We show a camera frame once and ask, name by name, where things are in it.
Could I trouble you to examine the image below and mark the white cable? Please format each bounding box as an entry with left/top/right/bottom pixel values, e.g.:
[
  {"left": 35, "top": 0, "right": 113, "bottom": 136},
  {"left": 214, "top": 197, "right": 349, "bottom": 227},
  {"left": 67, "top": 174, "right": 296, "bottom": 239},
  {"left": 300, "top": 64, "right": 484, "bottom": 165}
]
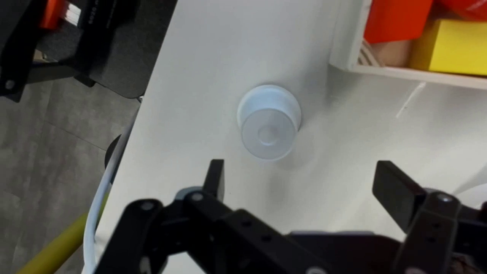
[{"left": 81, "top": 136, "right": 134, "bottom": 274}]

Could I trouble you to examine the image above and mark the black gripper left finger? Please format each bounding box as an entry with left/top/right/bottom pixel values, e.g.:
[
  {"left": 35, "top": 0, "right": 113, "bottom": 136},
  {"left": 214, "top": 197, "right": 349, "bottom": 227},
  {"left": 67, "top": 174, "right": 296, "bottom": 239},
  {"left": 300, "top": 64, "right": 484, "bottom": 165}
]
[{"left": 95, "top": 160, "right": 326, "bottom": 274}]

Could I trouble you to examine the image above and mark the yellow block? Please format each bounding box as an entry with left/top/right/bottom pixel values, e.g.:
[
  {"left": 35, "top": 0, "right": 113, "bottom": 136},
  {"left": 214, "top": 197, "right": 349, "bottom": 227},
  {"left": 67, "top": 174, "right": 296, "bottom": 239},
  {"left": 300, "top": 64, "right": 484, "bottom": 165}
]
[{"left": 410, "top": 19, "right": 487, "bottom": 77}]

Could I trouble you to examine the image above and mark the orange block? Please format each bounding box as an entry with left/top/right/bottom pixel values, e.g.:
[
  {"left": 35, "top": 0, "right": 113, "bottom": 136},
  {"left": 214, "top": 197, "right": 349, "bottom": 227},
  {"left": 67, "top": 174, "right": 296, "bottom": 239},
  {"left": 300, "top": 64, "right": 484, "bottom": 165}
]
[{"left": 364, "top": 0, "right": 434, "bottom": 45}]

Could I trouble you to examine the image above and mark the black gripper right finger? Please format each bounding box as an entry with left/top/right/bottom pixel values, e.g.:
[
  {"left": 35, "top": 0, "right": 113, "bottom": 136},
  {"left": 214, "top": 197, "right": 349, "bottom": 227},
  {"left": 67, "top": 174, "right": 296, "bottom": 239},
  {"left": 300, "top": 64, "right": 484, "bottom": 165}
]
[{"left": 373, "top": 160, "right": 487, "bottom": 274}]

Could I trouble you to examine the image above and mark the wooden box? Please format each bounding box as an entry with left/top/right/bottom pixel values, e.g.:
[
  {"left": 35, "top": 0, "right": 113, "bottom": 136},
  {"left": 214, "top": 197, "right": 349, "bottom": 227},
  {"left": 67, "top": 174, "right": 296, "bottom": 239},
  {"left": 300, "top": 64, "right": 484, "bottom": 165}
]
[{"left": 329, "top": 0, "right": 487, "bottom": 90}]

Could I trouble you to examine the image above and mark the small translucent plastic cup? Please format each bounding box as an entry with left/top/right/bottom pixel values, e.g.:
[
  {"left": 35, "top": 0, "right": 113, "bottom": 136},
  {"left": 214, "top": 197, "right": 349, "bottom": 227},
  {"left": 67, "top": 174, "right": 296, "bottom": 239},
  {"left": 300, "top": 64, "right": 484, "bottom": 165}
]
[{"left": 238, "top": 84, "right": 303, "bottom": 162}]

